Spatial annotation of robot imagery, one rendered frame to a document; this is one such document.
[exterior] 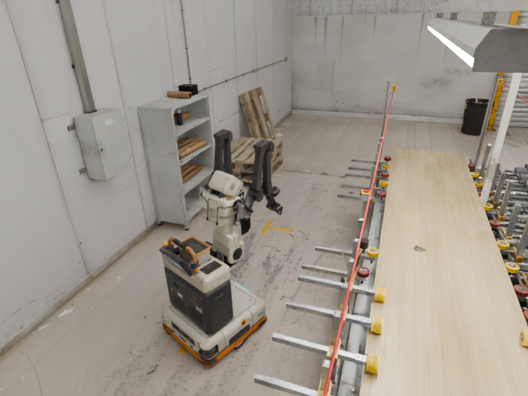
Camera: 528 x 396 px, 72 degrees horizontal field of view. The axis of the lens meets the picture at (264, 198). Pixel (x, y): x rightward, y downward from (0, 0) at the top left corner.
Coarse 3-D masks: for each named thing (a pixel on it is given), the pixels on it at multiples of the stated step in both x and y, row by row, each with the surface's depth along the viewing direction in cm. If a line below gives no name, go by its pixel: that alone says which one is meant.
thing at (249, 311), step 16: (240, 288) 319; (240, 304) 302; (256, 304) 302; (176, 320) 289; (240, 320) 288; (256, 320) 302; (176, 336) 295; (208, 336) 272; (224, 336) 276; (240, 336) 291; (192, 352) 281; (208, 352) 267; (224, 352) 280
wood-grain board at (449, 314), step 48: (432, 192) 340; (384, 240) 270; (432, 240) 269; (480, 240) 267; (432, 288) 222; (480, 288) 221; (384, 336) 190; (432, 336) 189; (480, 336) 188; (384, 384) 165; (432, 384) 165; (480, 384) 164
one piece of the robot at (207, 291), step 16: (176, 240) 259; (192, 256) 248; (176, 272) 272; (192, 272) 257; (208, 272) 257; (224, 272) 260; (176, 288) 283; (192, 288) 262; (208, 288) 252; (224, 288) 265; (176, 304) 293; (192, 304) 271; (208, 304) 257; (224, 304) 270; (192, 320) 281; (208, 320) 264; (224, 320) 276
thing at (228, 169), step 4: (228, 136) 284; (232, 136) 286; (224, 140) 287; (228, 140) 285; (232, 140) 287; (224, 144) 289; (228, 144) 289; (224, 148) 291; (228, 148) 291; (224, 152) 293; (228, 152) 292; (224, 156) 294; (228, 156) 293; (224, 160) 296; (228, 160) 295; (224, 164) 298; (228, 164) 296; (224, 168) 300; (228, 168) 297; (228, 172) 298; (232, 172) 301
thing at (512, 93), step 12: (456, 0) 135; (468, 0) 107; (480, 0) 88; (492, 0) 75; (504, 0) 65; (516, 0) 57; (432, 12) 279; (444, 12) 180; (456, 12) 130; (492, 12) 92; (516, 84) 279; (504, 108) 290; (504, 120) 292; (504, 132) 295; (492, 156) 307; (492, 168) 310; (492, 180) 314
